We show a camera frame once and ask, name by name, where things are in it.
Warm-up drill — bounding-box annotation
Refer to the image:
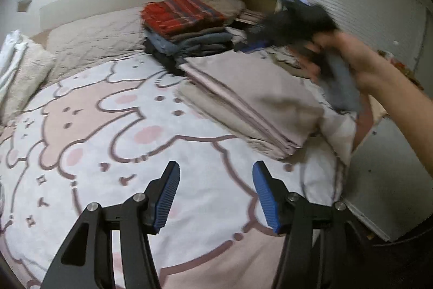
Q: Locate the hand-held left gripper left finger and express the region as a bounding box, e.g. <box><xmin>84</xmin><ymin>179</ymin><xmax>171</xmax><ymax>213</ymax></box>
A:
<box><xmin>40</xmin><ymin>160</ymin><xmax>181</xmax><ymax>289</ymax></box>

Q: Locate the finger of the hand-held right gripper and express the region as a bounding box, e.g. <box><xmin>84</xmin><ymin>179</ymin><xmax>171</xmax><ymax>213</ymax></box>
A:
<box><xmin>233</xmin><ymin>23</ymin><xmax>281</xmax><ymax>54</ymax></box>

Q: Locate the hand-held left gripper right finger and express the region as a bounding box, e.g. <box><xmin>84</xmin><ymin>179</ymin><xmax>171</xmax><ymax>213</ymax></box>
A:
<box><xmin>252</xmin><ymin>161</ymin><xmax>389</xmax><ymax>289</ymax></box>

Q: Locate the pale pink cloth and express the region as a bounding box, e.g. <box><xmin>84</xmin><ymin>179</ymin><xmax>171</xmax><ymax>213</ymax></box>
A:
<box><xmin>184</xmin><ymin>50</ymin><xmax>325</xmax><ymax>154</ymax></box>

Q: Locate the person's right forearm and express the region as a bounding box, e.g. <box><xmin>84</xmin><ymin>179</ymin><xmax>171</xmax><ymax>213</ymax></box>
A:
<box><xmin>352</xmin><ymin>54</ymin><xmax>433</xmax><ymax>183</ymax></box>

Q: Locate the stack of folded clothes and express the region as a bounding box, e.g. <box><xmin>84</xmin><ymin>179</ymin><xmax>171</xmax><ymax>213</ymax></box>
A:
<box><xmin>140</xmin><ymin>0</ymin><xmax>237</xmax><ymax>76</ymax></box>

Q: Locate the person's right hand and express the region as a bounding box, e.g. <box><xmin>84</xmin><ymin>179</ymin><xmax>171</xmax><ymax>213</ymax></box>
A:
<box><xmin>287</xmin><ymin>32</ymin><xmax>389</xmax><ymax>97</ymax></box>

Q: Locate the beige fleece cloth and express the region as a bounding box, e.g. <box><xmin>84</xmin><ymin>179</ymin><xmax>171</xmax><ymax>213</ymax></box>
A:
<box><xmin>202</xmin><ymin>0</ymin><xmax>246</xmax><ymax>19</ymax></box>

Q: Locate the bunny printed blanket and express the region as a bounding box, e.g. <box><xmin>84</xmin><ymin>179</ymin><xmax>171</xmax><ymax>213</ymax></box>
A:
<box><xmin>0</xmin><ymin>52</ymin><xmax>343</xmax><ymax>289</ymax></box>

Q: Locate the beige quilted pillow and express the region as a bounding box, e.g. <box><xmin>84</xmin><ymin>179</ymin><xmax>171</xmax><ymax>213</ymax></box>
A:
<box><xmin>45</xmin><ymin>6</ymin><xmax>149</xmax><ymax>83</ymax></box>

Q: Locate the white fluffy blanket pile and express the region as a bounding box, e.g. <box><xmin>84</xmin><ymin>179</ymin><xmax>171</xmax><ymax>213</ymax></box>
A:
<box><xmin>0</xmin><ymin>35</ymin><xmax>57</xmax><ymax>124</ymax></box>

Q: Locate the white folded cloth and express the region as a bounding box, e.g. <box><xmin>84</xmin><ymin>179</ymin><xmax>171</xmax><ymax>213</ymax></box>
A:
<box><xmin>0</xmin><ymin>30</ymin><xmax>30</xmax><ymax>100</ymax></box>

